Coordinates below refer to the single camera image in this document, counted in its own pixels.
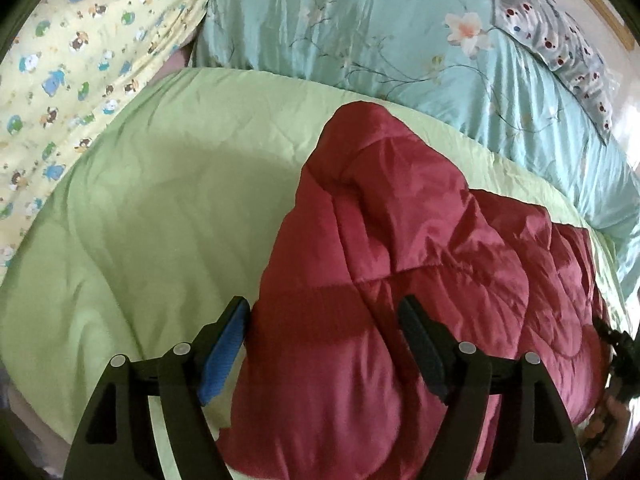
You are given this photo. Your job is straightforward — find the red quilted padded jacket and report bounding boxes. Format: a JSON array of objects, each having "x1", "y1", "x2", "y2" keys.
[{"x1": 218, "y1": 102, "x2": 608, "y2": 479}]

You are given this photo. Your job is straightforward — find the person's right hand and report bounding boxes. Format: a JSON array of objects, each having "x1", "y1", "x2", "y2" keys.
[{"x1": 582, "y1": 393, "x2": 630, "y2": 479}]

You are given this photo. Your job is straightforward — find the light green bed quilt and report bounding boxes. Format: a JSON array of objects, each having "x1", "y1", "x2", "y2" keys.
[{"x1": 1, "y1": 70, "x2": 618, "y2": 442}]

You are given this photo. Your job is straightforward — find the grey spotted pillow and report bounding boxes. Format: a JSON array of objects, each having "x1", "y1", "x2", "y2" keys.
[{"x1": 494, "y1": 0, "x2": 617, "y2": 142}]

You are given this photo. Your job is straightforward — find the teal floral duvet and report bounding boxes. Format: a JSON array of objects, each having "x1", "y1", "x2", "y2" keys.
[{"x1": 193, "y1": 0, "x2": 639, "y2": 296}]

